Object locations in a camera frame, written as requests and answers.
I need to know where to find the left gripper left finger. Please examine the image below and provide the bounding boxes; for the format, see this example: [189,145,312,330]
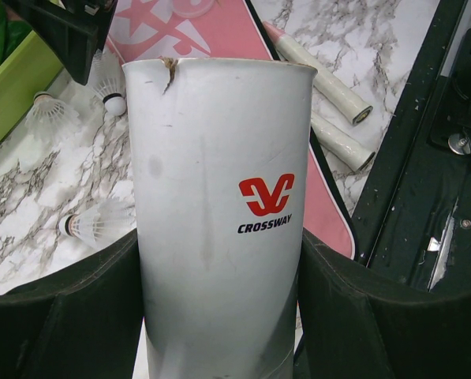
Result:
[0,231,144,378]

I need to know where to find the clear plastic tube lid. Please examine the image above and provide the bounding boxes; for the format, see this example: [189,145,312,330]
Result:
[171,0,215,18]

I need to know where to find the pink racket bag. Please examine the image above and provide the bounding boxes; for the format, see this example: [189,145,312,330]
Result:
[107,1,356,258]

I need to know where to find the white shuttlecock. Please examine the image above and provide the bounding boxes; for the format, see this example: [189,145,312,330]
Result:
[58,199,135,251]
[25,92,81,144]
[88,50,127,116]

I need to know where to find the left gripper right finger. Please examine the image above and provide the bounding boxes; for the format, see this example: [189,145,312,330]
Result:
[298,231,471,378]

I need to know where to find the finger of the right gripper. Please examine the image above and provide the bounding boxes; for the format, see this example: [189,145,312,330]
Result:
[3,0,117,84]

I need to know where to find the green vegetable basket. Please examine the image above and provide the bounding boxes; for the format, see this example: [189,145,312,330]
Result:
[0,0,66,159]

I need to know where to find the white shuttlecock tube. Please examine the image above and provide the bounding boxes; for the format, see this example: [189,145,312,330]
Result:
[123,58,316,378]

